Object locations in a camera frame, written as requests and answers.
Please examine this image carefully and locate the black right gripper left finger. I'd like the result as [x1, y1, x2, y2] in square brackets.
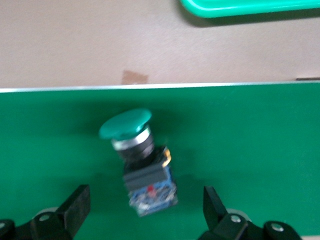
[0, 184, 91, 240]

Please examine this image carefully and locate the green push button red contact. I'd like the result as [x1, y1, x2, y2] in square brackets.
[98, 108, 180, 218]

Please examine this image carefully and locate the green belt conveyor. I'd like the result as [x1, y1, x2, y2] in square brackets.
[0, 81, 320, 240]

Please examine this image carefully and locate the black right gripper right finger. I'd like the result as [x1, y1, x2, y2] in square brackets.
[197, 186, 305, 240]

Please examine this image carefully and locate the green plastic tray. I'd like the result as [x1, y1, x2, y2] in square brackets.
[178, 0, 320, 19]

